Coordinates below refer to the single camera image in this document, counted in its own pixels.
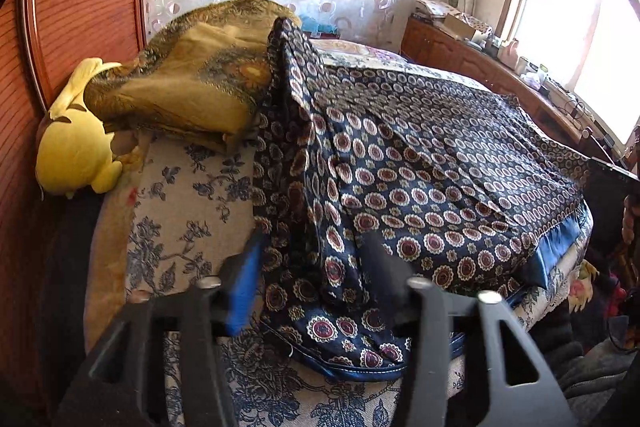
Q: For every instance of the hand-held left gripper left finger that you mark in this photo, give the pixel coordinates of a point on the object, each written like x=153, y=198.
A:
x=245, y=287

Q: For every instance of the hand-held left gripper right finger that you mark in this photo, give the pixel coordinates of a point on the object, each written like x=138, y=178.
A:
x=385, y=287

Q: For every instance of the navy medallion print garment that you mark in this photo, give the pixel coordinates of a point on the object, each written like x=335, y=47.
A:
x=425, y=167

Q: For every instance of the person's right hand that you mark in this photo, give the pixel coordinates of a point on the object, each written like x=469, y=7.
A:
x=632, y=222

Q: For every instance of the blue floral bed sheet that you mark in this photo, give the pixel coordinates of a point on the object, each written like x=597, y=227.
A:
x=190, y=207

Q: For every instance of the pink bottle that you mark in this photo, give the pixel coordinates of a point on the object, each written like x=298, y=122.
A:
x=509, y=54

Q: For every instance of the bright window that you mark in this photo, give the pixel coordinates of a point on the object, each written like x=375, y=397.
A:
x=575, y=7

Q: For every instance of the wooden cabinet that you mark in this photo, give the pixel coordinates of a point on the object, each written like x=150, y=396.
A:
x=470, y=62

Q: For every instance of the cardboard box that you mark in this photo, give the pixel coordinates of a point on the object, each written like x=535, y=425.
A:
x=462, y=27

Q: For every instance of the golden brown pillow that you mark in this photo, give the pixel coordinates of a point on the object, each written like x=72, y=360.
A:
x=200, y=77

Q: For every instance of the yellow plush toy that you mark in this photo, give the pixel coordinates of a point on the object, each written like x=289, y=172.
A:
x=75, y=152

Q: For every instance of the pile of papers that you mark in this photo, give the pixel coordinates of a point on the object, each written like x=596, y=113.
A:
x=432, y=9

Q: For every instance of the light blue cloth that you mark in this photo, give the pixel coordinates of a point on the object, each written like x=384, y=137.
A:
x=322, y=28

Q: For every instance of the wooden slatted headboard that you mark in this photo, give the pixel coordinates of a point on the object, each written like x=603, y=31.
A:
x=75, y=7

